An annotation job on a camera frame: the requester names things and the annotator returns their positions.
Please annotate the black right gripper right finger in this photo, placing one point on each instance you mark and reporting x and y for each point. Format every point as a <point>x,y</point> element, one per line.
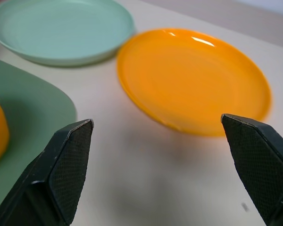
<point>259,169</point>

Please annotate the light green round plate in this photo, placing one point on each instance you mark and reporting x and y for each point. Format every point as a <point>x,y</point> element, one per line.
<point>61,30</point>

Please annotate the green rectangular tray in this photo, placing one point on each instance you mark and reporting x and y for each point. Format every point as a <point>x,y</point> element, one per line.
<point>28,99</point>

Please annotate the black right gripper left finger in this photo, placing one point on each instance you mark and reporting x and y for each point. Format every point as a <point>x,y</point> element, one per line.
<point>61,179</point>

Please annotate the orange round plate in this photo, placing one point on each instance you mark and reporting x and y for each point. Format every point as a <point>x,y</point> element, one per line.
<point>193,80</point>

